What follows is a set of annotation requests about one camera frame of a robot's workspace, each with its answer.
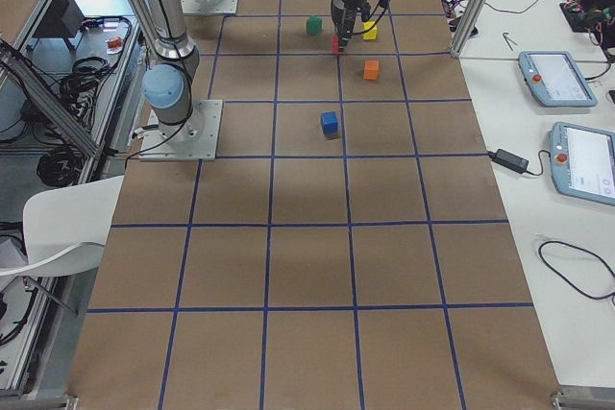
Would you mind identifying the allen key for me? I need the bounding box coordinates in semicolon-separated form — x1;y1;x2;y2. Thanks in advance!
502;32;514;51

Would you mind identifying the red wooden block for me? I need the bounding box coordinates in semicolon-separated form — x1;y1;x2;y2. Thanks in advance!
331;34;345;55

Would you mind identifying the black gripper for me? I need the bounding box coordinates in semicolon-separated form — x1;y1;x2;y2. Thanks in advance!
331;0;370;40

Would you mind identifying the teach pendant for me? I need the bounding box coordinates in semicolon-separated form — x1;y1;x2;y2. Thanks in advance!
549;122;614;205
518;51;598;108

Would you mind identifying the white chair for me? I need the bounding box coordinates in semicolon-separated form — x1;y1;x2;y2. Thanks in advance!
1;176;124;277

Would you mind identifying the orange wooden block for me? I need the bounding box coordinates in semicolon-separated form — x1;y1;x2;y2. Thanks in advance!
363;60;381;81

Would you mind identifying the teach pendant near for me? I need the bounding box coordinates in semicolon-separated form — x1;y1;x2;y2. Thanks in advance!
549;122;614;205

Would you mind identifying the yellow wooden block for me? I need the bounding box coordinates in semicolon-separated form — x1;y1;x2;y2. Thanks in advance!
361;21;378;41

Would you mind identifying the teach pendant far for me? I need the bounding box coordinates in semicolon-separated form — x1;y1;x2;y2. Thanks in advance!
518;51;598;108

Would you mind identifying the black power adapter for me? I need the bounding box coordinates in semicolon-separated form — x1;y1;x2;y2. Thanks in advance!
487;149;529;174

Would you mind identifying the green wooden block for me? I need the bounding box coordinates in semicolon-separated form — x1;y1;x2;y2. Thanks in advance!
306;15;323;36

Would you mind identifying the blue wooden block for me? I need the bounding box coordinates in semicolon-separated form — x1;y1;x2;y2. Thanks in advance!
320;111;339;136

